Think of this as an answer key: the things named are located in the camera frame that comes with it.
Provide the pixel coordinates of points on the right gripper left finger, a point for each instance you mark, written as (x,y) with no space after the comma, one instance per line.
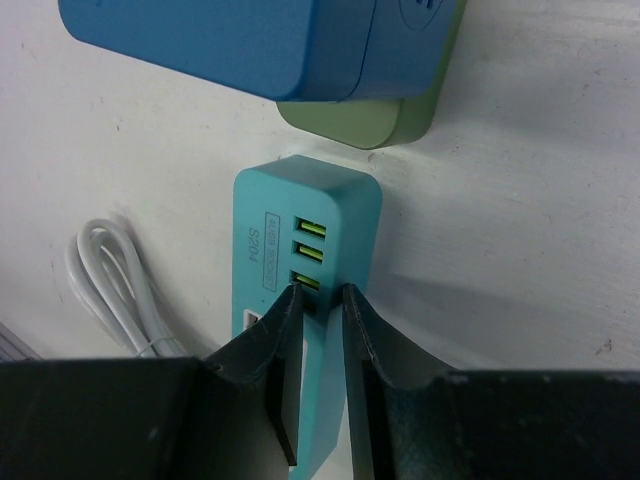
(252,403)

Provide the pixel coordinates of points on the green power strip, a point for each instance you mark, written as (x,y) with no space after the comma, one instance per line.
(377,123)

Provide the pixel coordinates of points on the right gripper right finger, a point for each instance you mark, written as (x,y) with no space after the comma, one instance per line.
(400,416)

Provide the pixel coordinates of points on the blue cube socket adapter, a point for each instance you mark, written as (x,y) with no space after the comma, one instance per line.
(281,50)

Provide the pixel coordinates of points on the teal power strip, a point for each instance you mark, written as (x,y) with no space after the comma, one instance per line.
(299,220)

